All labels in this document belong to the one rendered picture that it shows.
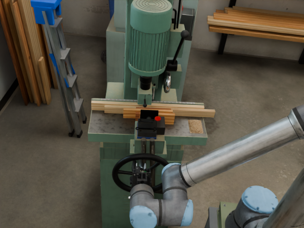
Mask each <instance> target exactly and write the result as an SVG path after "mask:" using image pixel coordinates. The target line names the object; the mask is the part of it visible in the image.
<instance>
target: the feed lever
mask: <svg viewBox="0 0 304 228"><path fill-rule="evenodd" d="M180 35H181V37H182V38H181V40H180V43H179V46H178V48H177V51H176V53H175V56H174V58H173V60H167V66H166V69H167V71H177V60H176V58H177V56H178V54H179V51H180V49H181V46H182V44H183V42H184V39H185V38H188V36H189V32H188V31H187V30H183V31H182V32H181V34H180Z"/></svg>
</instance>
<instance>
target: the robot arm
mask: <svg viewBox="0 0 304 228"><path fill-rule="evenodd" d="M301 139H303V140H304V104H303V105H300V106H297V107H295V108H293V109H291V111H290V114H289V115H288V116H287V117H284V118H282V119H280V120H278V121H276V122H273V123H271V124H269V125H267V126H265V127H262V128H261V129H259V130H256V131H254V132H252V133H250V134H248V135H245V136H243V137H241V138H239V139H237V140H235V141H232V142H230V143H228V144H226V145H224V146H221V147H219V148H217V149H215V150H213V151H210V152H208V153H206V154H204V155H202V156H200V157H198V158H196V159H193V160H191V161H189V162H187V163H183V164H180V163H170V164H168V165H166V166H165V167H164V168H163V170H162V176H161V180H162V191H163V199H154V192H153V189H152V188H151V187H150V185H152V183H151V181H152V178H151V169H150V167H149V172H148V169H146V164H144V168H142V167H141V166H137V163H136V166H135V169H134V166H133V175H132V176H131V177H130V185H131V187H132V189H131V191H130V196H129V197H128V199H130V212H129V217H130V223H131V225H132V226H133V227H134V228H154V227H155V226H180V227H182V226H190V225H191V222H192V218H193V201H192V200H190V199H189V200H188V196H187V188H190V187H192V186H194V185H195V184H197V183H200V182H202V181H204V180H206V179H209V178H211V177H213V176H216V175H218V174H221V173H223V172H225V171H228V170H230V169H232V168H235V167H237V166H239V165H241V164H244V163H246V162H249V161H251V160H253V159H256V158H258V157H261V156H263V155H265V154H268V153H270V152H272V151H274V150H277V149H279V148H281V147H284V146H286V145H289V144H291V143H294V142H296V141H298V140H301ZM148 174H149V175H148ZM303 227H304V167H303V169H302V170H301V172H300V173H299V174H298V176H297V177H296V179H295V180H294V182H293V183H292V185H291V186H290V187H289V189H288V190H287V192H286V193H285V195H284V196H283V197H282V199H281V200H280V202H279V203H278V199H277V197H276V195H275V194H274V193H273V192H272V191H270V190H269V189H267V188H264V187H262V186H257V185H255V186H250V187H248V188H247V189H246V190H245V191H244V192H243V194H242V196H241V198H240V200H239V203H238V205H237V207H236V209H235V210H233V211H232V212H230V213H229V214H228V216H227V218H226V220H225V228H303Z"/></svg>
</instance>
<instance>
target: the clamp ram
mask: <svg viewBox="0 0 304 228"><path fill-rule="evenodd" d="M158 113H159V111H158V110H144V109H141V111H140V119H155V117H156V116H158Z"/></svg>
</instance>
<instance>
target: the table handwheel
mask: <svg viewBox="0 0 304 228"><path fill-rule="evenodd" d="M134 160H139V166H141V167H142V168H144V164H145V163H141V160H152V161H155V162H157V163H155V164H154V165H153V166H151V167H150V169H151V170H153V169H154V168H156V167H157V166H158V165H160V164H162V165H163V166H164V167H165V166H166V165H168V164H169V163H168V162H167V161H166V160H165V159H163V158H162V157H160V156H157V155H153V154H148V153H138V154H133V155H129V156H126V157H124V158H122V159H121V160H119V161H118V162H117V163H116V164H115V166H114V167H113V170H112V178H113V180H114V182H115V184H116V185H117V186H118V187H119V188H121V189H123V190H125V191H127V192H130V191H131V189H132V187H131V186H128V185H126V184H124V183H123V182H122V181H121V180H120V179H119V177H118V174H126V175H133V172H132V171H121V170H119V169H120V168H121V167H122V166H123V165H124V164H126V163H128V162H131V161H134ZM151 188H152V189H153V192H157V191H159V190H162V183H160V184H158V185H156V186H154V187H151Z"/></svg>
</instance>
